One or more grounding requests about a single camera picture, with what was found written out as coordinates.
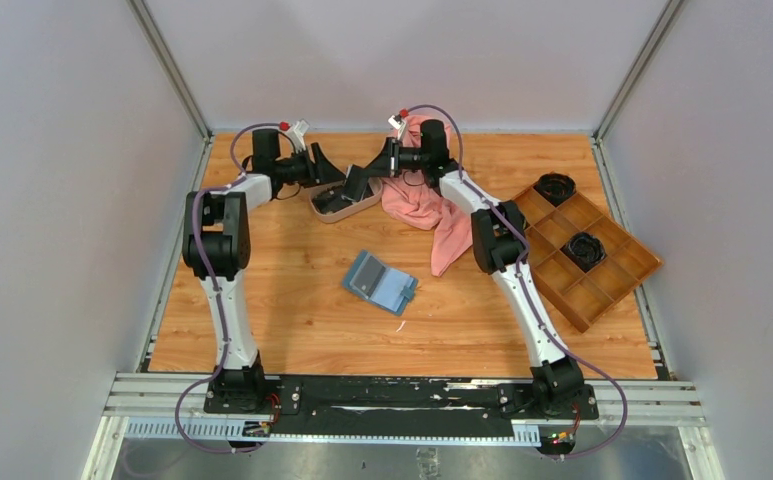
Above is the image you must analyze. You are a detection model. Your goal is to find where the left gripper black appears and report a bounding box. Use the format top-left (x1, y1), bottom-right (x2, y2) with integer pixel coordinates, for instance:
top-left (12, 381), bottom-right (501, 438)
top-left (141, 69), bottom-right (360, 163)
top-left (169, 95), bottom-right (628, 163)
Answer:
top-left (274, 144), bottom-right (345, 190)

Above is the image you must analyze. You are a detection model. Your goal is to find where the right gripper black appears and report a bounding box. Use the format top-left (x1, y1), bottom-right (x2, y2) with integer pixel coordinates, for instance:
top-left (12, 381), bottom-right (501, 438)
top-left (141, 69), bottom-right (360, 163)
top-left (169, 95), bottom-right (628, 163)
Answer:
top-left (362, 138), bottom-right (431, 179)

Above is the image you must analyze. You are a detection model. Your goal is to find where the black VIP card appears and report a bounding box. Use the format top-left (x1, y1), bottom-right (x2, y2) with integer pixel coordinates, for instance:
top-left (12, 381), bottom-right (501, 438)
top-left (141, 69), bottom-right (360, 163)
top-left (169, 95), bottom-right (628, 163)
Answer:
top-left (350, 256), bottom-right (387, 297)

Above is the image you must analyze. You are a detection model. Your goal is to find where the blue leather card holder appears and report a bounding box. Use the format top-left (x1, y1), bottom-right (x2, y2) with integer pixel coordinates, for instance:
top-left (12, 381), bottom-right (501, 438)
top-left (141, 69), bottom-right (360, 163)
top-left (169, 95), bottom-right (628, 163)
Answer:
top-left (341, 250), bottom-right (419, 316)

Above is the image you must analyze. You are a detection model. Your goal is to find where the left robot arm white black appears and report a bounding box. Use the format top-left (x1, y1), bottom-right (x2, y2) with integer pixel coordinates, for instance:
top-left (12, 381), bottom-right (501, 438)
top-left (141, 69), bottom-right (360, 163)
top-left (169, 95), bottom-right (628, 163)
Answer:
top-left (182, 120), bottom-right (344, 414)

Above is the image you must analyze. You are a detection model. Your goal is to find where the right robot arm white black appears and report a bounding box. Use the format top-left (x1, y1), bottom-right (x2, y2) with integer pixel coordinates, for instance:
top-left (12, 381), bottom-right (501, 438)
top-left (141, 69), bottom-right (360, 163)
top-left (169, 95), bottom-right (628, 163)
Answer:
top-left (362, 114), bottom-right (589, 418)

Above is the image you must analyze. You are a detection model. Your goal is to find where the pink oval tray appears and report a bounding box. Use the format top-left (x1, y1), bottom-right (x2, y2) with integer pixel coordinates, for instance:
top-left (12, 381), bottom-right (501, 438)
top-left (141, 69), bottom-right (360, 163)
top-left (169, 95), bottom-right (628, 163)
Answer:
top-left (307, 178), bottom-right (383, 224)

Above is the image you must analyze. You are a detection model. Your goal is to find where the pink cloth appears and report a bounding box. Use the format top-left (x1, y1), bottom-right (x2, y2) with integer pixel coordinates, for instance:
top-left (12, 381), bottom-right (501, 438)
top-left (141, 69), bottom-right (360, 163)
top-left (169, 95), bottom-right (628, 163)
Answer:
top-left (379, 115), bottom-right (483, 278)

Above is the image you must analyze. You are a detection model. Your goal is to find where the black tape roll upper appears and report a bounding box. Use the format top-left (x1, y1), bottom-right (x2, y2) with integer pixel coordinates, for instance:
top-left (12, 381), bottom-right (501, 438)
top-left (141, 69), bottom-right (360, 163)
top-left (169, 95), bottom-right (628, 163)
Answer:
top-left (533, 172), bottom-right (576, 207)

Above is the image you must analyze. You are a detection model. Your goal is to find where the black tape roll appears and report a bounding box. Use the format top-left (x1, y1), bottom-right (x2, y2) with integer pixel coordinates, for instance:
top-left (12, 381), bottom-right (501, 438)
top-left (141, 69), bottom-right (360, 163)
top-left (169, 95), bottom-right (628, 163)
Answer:
top-left (561, 232), bottom-right (606, 271)
top-left (533, 172), bottom-right (576, 207)

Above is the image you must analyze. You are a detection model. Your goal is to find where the black tape roll lower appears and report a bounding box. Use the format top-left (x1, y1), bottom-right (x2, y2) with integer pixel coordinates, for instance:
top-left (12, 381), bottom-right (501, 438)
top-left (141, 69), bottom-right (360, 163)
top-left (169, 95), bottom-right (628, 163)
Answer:
top-left (561, 232), bottom-right (606, 271)

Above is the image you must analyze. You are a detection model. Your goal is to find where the wooden compartment tray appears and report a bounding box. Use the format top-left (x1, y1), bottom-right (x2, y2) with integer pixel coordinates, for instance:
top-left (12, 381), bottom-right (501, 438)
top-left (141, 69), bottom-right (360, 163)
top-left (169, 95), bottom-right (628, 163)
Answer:
top-left (513, 183), bottom-right (663, 333)

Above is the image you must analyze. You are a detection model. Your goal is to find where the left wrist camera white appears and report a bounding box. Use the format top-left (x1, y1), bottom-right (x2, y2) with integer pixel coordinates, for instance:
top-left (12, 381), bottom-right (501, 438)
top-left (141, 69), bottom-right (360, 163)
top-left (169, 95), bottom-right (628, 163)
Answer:
top-left (285, 119), bottom-right (310, 153)

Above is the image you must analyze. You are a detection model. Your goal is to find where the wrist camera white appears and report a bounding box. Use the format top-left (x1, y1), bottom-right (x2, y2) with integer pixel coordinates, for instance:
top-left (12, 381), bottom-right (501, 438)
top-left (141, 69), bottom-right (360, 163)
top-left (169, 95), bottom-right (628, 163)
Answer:
top-left (285, 119), bottom-right (310, 153)
top-left (387, 111), bottom-right (407, 144)

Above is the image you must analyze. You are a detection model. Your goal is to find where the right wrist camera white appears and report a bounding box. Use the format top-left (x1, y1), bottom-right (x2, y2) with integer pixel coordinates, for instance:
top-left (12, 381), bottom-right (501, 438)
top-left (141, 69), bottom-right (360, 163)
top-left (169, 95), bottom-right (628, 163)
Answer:
top-left (387, 111), bottom-right (407, 144)

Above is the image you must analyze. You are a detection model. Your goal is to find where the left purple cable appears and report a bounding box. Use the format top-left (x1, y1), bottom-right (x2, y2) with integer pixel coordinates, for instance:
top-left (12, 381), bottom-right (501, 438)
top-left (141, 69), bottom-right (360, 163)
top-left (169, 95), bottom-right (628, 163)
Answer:
top-left (173, 121), bottom-right (291, 456)

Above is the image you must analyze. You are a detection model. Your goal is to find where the purple cable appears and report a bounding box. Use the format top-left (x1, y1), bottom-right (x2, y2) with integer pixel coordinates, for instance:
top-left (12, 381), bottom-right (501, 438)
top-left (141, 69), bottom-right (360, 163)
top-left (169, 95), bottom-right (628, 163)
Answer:
top-left (399, 104), bottom-right (630, 461)
top-left (173, 121), bottom-right (291, 456)

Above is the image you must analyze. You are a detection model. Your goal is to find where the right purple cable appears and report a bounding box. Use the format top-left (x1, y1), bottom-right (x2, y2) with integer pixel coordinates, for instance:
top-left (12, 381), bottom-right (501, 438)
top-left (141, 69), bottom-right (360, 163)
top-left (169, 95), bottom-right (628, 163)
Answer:
top-left (399, 104), bottom-right (630, 461)

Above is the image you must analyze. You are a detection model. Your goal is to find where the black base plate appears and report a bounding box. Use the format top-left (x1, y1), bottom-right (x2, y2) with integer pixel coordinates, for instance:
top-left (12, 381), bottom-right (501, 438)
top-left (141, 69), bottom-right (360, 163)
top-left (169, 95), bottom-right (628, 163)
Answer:
top-left (204, 374), bottom-right (599, 439)

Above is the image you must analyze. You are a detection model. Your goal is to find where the aluminium rail frame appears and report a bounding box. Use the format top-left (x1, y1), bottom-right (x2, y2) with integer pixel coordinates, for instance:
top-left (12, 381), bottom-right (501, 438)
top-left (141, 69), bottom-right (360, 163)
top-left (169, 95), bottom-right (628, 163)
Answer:
top-left (81, 372), bottom-right (725, 479)

